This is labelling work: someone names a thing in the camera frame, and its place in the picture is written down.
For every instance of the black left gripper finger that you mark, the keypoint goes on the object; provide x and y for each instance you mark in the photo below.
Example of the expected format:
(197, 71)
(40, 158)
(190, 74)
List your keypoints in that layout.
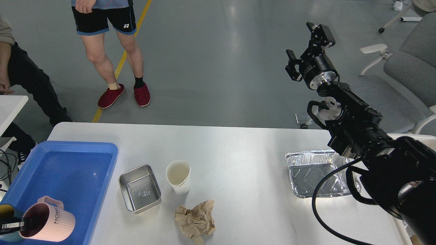
(12, 225)

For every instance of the grey office chair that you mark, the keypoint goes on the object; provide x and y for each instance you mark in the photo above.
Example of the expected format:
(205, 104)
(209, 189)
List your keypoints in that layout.
(372, 97)

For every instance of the square stainless steel tray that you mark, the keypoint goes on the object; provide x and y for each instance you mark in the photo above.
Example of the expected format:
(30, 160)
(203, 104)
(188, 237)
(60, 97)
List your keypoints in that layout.
(140, 189)

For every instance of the teal ceramic mug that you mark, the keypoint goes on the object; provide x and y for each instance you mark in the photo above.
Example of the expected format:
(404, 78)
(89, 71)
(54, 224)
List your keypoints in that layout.
(8, 211)

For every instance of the seated person in black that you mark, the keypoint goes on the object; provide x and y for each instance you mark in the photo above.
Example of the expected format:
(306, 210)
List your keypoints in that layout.
(16, 68)

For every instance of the white paper cup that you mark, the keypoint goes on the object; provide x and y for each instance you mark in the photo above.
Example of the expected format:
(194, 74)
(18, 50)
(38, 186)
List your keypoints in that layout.
(178, 175)

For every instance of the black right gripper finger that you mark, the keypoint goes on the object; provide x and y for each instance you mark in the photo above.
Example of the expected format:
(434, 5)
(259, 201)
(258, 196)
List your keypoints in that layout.
(321, 38)
(291, 67)

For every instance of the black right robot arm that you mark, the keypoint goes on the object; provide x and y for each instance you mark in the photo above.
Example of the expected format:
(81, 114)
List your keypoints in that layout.
(396, 174)

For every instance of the pink mug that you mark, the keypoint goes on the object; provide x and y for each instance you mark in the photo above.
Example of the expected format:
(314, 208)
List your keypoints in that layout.
(53, 223)

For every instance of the blue plastic tray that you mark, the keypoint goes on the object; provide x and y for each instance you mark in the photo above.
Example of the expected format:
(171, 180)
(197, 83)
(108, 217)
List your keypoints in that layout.
(76, 173)

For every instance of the aluminium foil tray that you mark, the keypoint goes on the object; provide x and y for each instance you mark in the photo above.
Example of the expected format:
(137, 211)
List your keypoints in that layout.
(308, 168)

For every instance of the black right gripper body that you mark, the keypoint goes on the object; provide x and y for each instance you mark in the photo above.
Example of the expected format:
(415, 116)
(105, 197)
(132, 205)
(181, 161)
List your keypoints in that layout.
(317, 71)

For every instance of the crumpled brown paper napkin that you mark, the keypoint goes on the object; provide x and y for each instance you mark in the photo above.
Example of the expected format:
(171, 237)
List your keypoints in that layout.
(197, 221)

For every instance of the white chair base far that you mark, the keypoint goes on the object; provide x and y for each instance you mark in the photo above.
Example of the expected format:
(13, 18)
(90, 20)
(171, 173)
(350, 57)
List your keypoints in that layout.
(414, 12)

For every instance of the white side table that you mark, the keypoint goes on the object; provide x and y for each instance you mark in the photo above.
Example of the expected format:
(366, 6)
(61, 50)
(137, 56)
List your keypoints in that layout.
(10, 106)

